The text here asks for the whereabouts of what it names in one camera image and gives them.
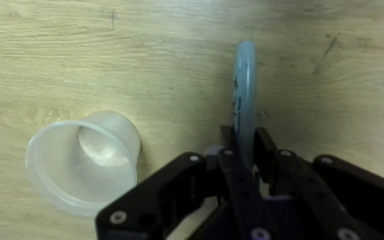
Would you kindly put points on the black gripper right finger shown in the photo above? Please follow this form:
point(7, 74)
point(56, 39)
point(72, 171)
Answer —
point(333, 195)

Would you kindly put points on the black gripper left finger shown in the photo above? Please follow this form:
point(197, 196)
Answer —
point(187, 195)

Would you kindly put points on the translucent plastic cup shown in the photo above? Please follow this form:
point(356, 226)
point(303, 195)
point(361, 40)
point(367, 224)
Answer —
point(84, 162)

